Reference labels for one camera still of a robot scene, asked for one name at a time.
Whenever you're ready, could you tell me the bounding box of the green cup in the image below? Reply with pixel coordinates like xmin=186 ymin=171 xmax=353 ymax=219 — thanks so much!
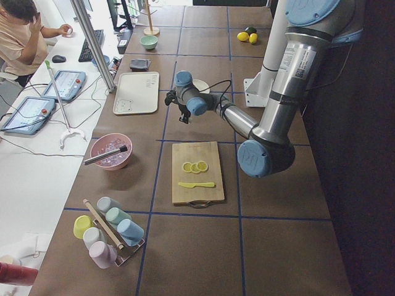
xmin=106 ymin=207 xmax=131 ymax=225

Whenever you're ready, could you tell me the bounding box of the grabber stick green handle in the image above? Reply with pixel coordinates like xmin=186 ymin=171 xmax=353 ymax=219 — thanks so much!
xmin=45 ymin=60 xmax=86 ymax=150

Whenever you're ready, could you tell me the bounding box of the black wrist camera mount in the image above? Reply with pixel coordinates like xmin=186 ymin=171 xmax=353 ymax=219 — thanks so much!
xmin=165 ymin=90 xmax=177 ymax=106

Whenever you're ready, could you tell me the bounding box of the blue cup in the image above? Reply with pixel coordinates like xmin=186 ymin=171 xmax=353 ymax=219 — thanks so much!
xmin=117 ymin=219 xmax=144 ymax=246

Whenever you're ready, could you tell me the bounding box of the blue teach pendant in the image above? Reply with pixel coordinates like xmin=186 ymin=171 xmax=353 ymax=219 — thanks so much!
xmin=1 ymin=97 xmax=56 ymax=135
xmin=54 ymin=70 xmax=86 ymax=103

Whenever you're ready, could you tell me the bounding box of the seated person beige shirt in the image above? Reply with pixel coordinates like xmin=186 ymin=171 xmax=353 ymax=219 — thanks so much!
xmin=1 ymin=0 xmax=72 ymax=87

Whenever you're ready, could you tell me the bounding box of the aluminium frame post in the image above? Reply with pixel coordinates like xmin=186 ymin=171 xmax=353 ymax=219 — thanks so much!
xmin=70 ymin=0 xmax=116 ymax=93

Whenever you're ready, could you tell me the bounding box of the pink cup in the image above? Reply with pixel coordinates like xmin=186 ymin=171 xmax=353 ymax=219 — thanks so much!
xmin=89 ymin=241 xmax=117 ymax=269

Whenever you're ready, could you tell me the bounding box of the far blue teach pendant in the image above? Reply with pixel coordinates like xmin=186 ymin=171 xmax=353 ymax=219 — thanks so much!
xmin=54 ymin=70 xmax=86 ymax=103

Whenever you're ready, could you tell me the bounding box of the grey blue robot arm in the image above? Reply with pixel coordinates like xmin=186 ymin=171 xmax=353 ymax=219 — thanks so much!
xmin=165 ymin=0 xmax=365 ymax=178

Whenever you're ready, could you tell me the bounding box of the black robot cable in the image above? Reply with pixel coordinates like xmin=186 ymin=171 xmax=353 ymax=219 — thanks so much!
xmin=199 ymin=80 xmax=233 ymax=115

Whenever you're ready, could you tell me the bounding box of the pink bowl with ice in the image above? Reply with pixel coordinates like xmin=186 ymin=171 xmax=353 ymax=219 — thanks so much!
xmin=90 ymin=133 xmax=133 ymax=171

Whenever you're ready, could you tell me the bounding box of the yellow lemon right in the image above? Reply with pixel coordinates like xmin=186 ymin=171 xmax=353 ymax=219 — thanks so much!
xmin=249 ymin=33 xmax=258 ymax=44

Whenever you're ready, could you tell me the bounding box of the grey cup top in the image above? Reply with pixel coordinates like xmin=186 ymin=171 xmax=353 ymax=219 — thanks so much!
xmin=96 ymin=197 xmax=122 ymax=213

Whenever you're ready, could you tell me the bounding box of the light grey cup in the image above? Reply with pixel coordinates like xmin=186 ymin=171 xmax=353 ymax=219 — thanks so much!
xmin=83 ymin=227 xmax=107 ymax=250

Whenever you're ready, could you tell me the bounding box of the yellow cup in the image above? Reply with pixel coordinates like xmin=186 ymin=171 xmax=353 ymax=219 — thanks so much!
xmin=73 ymin=215 xmax=93 ymax=239

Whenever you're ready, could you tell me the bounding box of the lemon slice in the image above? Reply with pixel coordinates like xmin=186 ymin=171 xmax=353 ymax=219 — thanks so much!
xmin=196 ymin=160 xmax=209 ymax=172
xmin=182 ymin=162 xmax=192 ymax=173
xmin=190 ymin=163 xmax=201 ymax=174

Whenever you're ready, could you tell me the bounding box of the bamboo cutting board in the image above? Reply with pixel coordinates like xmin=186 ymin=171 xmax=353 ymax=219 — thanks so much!
xmin=172 ymin=141 xmax=225 ymax=208

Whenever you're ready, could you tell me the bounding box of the steel muddler black tip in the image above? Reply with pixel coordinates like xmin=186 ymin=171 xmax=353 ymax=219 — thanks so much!
xmin=83 ymin=145 xmax=128 ymax=165

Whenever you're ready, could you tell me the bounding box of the black keyboard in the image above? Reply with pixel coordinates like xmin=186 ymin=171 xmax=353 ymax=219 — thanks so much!
xmin=78 ymin=29 xmax=106 ymax=63

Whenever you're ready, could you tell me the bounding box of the red bottle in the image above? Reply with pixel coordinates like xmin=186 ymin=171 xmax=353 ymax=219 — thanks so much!
xmin=1 ymin=263 xmax=38 ymax=286

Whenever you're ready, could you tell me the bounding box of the cream bear tray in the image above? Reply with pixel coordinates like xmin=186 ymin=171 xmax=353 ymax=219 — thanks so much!
xmin=113 ymin=72 xmax=159 ymax=115

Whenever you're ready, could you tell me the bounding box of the green bowl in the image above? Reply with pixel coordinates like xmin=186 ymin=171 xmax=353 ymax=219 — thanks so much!
xmin=139 ymin=35 xmax=159 ymax=50

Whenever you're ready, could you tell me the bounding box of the near blue teach pendant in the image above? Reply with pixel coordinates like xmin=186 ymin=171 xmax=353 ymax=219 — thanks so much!
xmin=1 ymin=97 xmax=56 ymax=135

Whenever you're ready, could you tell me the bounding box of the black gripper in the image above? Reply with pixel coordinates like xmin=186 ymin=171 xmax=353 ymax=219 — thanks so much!
xmin=178 ymin=104 xmax=190 ymax=124

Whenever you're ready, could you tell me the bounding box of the wooden mug tree stand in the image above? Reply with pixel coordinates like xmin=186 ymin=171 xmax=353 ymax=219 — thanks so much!
xmin=143 ymin=0 xmax=160 ymax=36

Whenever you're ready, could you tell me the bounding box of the dark green avocado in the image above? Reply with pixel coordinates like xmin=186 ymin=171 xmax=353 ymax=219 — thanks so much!
xmin=244 ymin=27 xmax=257 ymax=35

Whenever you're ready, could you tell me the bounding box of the yellow plastic knife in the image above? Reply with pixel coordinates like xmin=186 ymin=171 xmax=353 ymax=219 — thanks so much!
xmin=178 ymin=182 xmax=216 ymax=189

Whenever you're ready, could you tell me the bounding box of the folded grey cloth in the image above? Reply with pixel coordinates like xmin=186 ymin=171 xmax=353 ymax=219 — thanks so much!
xmin=130 ymin=59 xmax=151 ymax=72

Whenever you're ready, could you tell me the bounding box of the cream round plate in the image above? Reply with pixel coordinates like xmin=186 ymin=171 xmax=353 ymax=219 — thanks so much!
xmin=193 ymin=79 xmax=210 ymax=94

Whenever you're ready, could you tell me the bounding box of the black computer mouse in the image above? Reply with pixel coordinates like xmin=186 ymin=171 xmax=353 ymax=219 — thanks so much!
xmin=52 ymin=55 xmax=67 ymax=64

